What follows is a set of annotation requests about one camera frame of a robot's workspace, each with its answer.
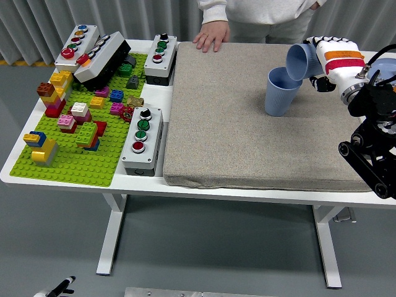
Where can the grey pleated curtain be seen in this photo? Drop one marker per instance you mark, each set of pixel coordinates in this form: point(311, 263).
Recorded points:
point(123, 15)

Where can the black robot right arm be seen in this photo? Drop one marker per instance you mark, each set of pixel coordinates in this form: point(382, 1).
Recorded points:
point(371, 99)

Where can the person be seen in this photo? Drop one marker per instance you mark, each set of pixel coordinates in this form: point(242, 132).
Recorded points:
point(263, 12)

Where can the person's right hand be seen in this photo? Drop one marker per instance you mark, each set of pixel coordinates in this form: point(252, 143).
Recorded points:
point(213, 35)

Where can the white table leg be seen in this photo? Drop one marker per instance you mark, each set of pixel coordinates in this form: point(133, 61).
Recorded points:
point(328, 247)
point(109, 241)

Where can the grey-brown cushion mat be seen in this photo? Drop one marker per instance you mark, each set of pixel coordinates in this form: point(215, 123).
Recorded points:
point(232, 123)

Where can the brown yellow red brick tower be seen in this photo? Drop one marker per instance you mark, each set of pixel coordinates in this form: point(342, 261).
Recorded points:
point(51, 99)

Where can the white and pink brick stack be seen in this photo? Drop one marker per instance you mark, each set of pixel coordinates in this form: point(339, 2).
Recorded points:
point(80, 109)

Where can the small four-button control box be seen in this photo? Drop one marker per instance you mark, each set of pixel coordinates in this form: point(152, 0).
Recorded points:
point(168, 58)

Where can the yellow white green brick stack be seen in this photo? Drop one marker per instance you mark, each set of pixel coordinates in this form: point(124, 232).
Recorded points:
point(60, 79)

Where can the dark green brick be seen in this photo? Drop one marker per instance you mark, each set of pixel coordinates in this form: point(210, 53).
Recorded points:
point(124, 70)

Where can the tilted white black-based button box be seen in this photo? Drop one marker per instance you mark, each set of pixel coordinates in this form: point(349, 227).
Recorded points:
point(105, 52)

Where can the green orange blue brick stack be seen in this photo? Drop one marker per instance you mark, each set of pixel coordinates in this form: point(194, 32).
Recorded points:
point(86, 133)

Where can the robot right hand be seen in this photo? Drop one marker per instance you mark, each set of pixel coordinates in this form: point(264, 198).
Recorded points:
point(343, 71)

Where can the magenta brick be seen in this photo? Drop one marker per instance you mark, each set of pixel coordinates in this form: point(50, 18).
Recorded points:
point(116, 108)
point(102, 92)

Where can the pink and red brick stack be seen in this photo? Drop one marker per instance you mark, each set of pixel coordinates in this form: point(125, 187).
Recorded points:
point(66, 122)

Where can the person's right forearm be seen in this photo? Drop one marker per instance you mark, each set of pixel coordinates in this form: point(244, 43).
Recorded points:
point(213, 12)

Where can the green brick baseplate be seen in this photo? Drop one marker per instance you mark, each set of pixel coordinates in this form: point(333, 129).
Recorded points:
point(77, 167)

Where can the yellow blue grey brick duck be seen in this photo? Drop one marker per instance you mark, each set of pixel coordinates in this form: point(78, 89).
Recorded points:
point(43, 151)

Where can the grey sloped brick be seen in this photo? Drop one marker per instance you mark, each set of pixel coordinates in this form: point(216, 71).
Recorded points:
point(133, 83)

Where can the grey metal plate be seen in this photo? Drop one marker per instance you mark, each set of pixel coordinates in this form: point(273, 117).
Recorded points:
point(170, 292)

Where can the large four-button control box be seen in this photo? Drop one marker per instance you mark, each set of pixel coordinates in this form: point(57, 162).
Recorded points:
point(153, 136)

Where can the light blue plate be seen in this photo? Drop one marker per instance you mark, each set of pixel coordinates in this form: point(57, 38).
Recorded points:
point(386, 69)

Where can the grey bracket under table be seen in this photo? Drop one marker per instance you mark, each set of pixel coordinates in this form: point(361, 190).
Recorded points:
point(346, 216)

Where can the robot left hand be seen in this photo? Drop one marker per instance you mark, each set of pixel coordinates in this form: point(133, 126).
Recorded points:
point(60, 287)

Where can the blue ribbed plastic cup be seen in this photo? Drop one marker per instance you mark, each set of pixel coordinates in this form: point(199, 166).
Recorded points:
point(300, 62)
point(278, 102)

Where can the white five-button control box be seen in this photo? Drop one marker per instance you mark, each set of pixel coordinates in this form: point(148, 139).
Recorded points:
point(89, 37)

